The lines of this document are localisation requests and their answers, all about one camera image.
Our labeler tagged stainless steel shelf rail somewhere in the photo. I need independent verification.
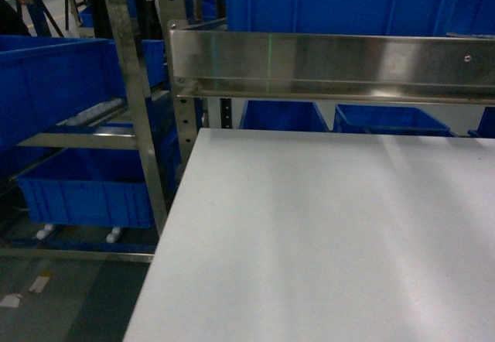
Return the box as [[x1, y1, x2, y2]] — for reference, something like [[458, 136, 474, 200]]
[[169, 29, 494, 106]]

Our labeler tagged blue bin left shelf upper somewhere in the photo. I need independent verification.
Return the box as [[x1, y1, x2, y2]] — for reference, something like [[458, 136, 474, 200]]
[[1, 36, 123, 150]]

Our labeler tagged blue bin under shelf middle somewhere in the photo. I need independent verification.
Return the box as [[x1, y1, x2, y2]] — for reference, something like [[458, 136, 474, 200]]
[[333, 104, 454, 137]]

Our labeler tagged blue bin left shelf lower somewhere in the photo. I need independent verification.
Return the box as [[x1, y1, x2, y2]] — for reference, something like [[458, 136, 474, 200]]
[[16, 149, 154, 228]]

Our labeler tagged blue bin under shelf left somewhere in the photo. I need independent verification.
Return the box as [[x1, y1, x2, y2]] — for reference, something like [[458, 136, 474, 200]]
[[239, 100, 329, 132]]

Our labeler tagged large blue bin on shelf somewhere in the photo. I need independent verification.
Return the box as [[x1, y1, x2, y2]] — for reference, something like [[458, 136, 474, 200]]
[[226, 0, 494, 36]]

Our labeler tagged steel rack upright post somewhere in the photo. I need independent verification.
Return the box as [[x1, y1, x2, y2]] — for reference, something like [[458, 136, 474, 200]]
[[105, 0, 167, 234]]

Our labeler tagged blue bin shelf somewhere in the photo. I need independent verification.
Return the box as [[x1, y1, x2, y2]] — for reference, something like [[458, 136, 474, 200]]
[[1, 36, 123, 150], [16, 149, 154, 228]]

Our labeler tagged blue bin under shelf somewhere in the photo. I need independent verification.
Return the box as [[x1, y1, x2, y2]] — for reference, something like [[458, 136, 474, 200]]
[[239, 100, 329, 132], [333, 104, 454, 137]]

